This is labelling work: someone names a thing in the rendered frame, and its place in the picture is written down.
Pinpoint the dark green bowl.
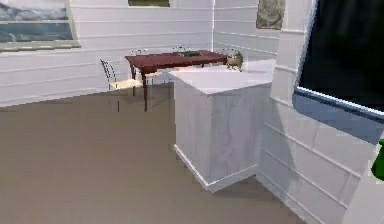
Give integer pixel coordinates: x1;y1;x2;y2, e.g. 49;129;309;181
178;50;203;58

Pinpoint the white marble counter block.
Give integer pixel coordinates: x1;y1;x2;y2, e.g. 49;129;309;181
168;58;277;194

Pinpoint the dark red wooden table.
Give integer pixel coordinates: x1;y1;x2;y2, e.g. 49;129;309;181
124;49;229;113

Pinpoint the brown round ornament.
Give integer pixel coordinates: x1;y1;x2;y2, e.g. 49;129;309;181
226;50;244;73

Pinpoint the green object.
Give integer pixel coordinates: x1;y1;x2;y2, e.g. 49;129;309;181
370;139;384;182

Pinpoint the wire chair with wooden seat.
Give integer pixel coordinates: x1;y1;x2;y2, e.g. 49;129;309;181
99;58;144;113

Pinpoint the green framed wall picture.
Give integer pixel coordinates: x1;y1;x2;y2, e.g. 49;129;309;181
127;0;171;8

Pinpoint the beige framed wall picture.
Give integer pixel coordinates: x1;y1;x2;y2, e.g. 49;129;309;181
255;0;287;31

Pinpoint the dark window with white frame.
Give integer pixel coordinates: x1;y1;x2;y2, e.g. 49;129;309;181
292;0;384;125

